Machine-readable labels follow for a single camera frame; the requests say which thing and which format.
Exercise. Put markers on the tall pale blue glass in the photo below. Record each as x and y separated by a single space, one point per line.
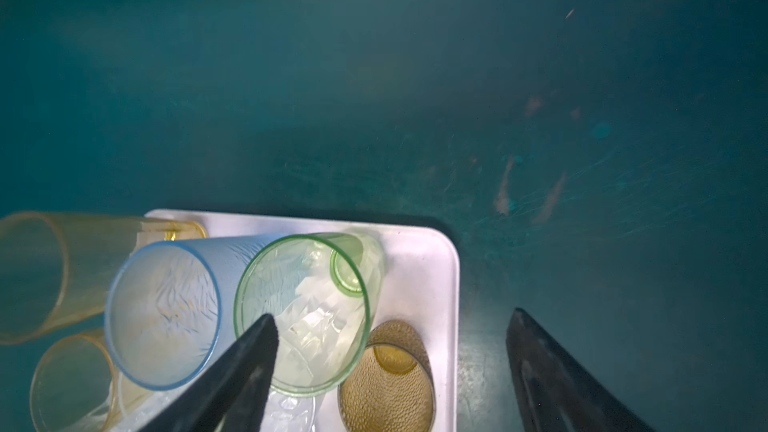
170 309

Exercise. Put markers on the clear faceted glass back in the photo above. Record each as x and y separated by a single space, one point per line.
288 414

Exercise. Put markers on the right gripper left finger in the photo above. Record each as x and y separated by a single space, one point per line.
232 394

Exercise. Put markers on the small dark brown cup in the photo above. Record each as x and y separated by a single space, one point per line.
392 387

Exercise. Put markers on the tall pale green glass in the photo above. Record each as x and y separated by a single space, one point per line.
322 290

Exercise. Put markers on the lilac plastic tray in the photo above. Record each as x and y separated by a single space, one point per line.
421 286

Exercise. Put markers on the tall yellow glass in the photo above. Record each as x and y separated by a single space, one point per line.
57 267

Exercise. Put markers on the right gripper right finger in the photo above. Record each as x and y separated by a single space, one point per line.
554 392

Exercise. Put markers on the amber faceted glass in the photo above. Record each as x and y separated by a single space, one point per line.
77 387

